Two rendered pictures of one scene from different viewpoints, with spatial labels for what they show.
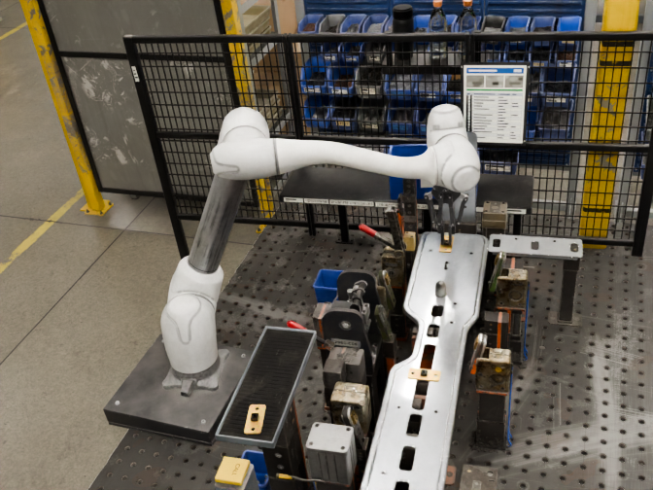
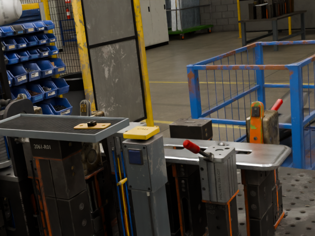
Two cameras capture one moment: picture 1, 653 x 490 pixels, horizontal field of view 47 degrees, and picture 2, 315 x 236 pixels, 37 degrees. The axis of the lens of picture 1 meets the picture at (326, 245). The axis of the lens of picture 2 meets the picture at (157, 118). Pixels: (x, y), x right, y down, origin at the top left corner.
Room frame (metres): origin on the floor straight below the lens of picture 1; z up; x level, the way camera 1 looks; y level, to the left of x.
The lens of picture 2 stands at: (0.78, 1.23, 1.44)
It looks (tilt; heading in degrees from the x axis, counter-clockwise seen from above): 14 degrees down; 283
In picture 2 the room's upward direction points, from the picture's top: 6 degrees counter-clockwise
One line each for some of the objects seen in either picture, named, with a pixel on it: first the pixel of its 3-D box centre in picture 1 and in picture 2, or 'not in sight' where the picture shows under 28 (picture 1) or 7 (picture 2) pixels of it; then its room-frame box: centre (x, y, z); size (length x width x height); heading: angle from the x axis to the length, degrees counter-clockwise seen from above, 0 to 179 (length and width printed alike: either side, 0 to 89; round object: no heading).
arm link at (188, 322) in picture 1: (189, 329); not in sight; (1.81, 0.46, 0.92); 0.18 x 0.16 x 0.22; 1
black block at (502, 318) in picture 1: (496, 353); not in sight; (1.61, -0.46, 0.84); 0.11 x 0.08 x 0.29; 72
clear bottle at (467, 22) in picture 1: (467, 29); not in sight; (2.46, -0.56, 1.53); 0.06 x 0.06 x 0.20
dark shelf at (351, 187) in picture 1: (404, 189); not in sight; (2.33, -0.31, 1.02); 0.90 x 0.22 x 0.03; 72
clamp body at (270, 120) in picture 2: not in sight; (264, 168); (0.79, -0.21, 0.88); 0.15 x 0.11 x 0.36; 72
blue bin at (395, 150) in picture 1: (432, 170); not in sight; (2.29, -0.41, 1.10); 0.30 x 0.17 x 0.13; 79
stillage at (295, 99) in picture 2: not in sight; (276, 111); (0.70, -2.44, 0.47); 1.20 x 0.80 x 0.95; 66
